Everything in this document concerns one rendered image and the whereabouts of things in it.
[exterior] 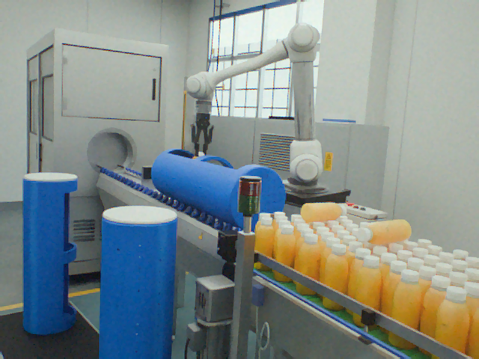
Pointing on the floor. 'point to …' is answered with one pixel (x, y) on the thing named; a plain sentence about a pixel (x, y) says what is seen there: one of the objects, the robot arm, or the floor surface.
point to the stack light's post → (242, 295)
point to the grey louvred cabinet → (367, 140)
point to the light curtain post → (191, 152)
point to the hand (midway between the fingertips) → (200, 150)
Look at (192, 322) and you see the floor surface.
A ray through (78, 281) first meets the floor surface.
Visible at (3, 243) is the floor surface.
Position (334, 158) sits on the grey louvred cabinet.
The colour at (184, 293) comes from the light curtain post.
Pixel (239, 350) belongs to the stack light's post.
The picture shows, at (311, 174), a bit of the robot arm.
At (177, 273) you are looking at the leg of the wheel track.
